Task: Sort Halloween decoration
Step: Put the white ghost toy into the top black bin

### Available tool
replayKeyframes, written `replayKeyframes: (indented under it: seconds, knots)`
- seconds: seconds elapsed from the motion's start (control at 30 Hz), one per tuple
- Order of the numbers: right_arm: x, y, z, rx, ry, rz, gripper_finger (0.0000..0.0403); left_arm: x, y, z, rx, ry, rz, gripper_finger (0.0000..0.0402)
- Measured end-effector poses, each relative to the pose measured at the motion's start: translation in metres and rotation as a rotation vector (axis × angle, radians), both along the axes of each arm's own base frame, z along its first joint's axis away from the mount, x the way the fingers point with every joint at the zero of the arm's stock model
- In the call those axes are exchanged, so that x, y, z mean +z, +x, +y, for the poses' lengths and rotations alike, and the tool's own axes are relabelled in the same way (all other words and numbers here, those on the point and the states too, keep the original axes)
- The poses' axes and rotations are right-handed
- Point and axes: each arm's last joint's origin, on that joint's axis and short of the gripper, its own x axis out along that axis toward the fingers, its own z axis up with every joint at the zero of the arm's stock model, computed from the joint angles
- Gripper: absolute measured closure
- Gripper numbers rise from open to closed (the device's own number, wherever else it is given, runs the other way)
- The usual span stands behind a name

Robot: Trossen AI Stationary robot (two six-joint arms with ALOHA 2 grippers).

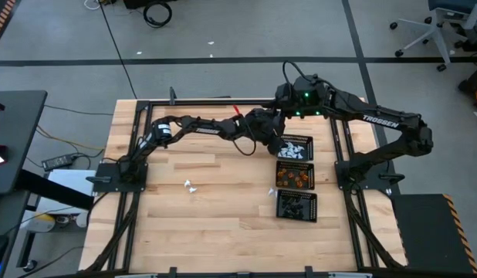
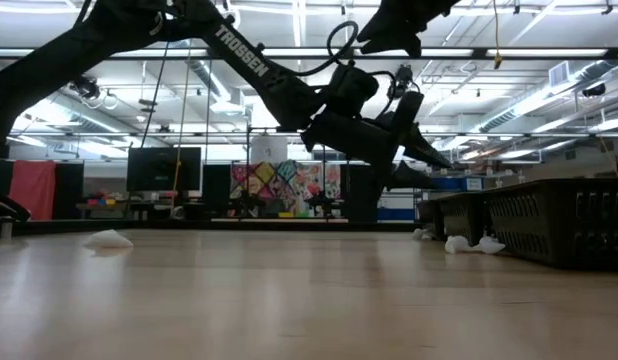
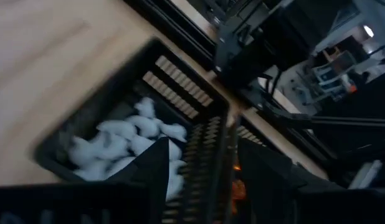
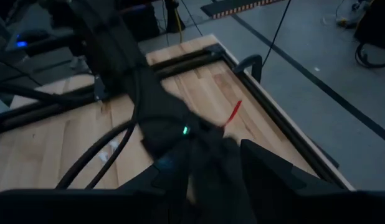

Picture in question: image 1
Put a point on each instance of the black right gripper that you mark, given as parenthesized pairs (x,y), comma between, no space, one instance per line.
(308,102)

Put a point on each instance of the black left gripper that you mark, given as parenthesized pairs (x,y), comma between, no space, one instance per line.
(265,123)

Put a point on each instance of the black mesh plastic basket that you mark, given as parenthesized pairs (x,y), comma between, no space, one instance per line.
(308,141)
(310,204)
(292,166)

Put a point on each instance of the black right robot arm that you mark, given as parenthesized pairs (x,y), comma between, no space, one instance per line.
(381,121)

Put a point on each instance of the red tag on arm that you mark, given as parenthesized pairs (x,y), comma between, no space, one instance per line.
(236,109)

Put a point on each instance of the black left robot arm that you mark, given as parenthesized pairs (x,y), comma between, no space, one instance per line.
(207,129)

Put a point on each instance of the office chair with castors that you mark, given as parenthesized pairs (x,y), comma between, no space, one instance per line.
(435,31)

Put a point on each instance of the black and orange machine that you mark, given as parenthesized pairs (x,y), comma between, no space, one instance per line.
(475,89)

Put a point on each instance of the large black box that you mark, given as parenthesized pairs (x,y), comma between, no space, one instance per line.
(146,3)

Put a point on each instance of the silver aluminium extrusion bar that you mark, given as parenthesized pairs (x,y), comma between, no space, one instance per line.
(350,275)
(136,276)

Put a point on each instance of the black platform hazard edge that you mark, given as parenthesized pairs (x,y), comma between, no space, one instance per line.
(427,231)

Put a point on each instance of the black power adapter brick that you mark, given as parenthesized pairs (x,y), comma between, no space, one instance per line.
(59,162)

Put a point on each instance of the black desk leg beam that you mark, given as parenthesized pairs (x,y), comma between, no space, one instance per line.
(53,190)

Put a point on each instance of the black desk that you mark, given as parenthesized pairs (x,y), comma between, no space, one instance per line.
(14,135)

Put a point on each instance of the black castor wheel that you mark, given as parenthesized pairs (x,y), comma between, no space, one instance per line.
(29,265)

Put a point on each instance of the hazard striped black mat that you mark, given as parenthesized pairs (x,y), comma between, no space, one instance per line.
(1,19)

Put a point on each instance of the black aluminium table frame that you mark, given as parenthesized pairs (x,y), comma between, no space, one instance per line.
(184,102)

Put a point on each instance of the black frame bracket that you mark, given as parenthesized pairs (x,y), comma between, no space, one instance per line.
(172,96)
(173,272)
(308,272)

